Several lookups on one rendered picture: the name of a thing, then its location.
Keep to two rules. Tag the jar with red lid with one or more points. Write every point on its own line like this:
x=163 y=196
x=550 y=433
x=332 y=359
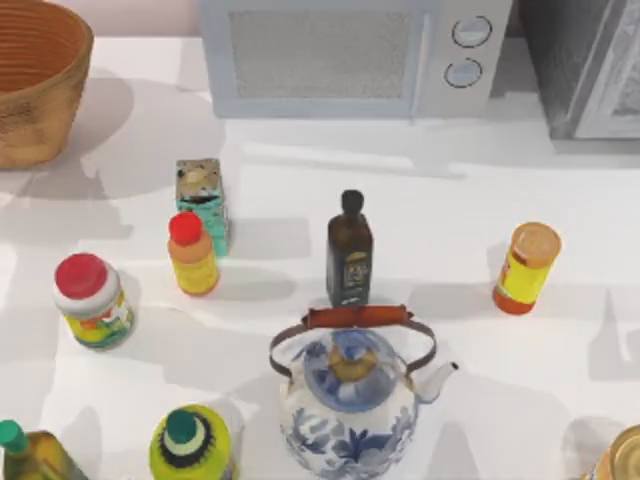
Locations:
x=92 y=305

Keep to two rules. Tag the brown wicker basket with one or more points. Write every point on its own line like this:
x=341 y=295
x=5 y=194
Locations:
x=35 y=85

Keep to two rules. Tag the dark olive oil bottle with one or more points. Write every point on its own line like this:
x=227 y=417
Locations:
x=349 y=260

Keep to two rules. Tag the yellow bottle with green cap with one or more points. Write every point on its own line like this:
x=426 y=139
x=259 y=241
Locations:
x=192 y=445

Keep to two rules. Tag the blue and white teapot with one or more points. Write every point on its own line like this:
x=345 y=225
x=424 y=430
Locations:
x=350 y=410

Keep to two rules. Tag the yellow and orange can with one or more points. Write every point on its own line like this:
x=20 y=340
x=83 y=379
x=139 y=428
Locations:
x=526 y=272

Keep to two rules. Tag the teal carton box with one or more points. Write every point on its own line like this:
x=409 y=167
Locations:
x=202 y=197

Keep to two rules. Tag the orange bottle with red cap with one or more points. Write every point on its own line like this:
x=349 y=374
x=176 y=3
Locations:
x=192 y=260

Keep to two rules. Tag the pale microwave oven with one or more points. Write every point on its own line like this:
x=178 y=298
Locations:
x=320 y=60

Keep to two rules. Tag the microwave knob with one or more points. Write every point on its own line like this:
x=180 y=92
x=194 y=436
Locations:
x=463 y=73
x=472 y=29

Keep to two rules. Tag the gold lidded can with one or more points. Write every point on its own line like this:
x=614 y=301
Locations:
x=622 y=455

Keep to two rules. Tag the olive bottle with green cap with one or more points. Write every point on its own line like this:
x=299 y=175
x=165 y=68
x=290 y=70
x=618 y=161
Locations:
x=35 y=457

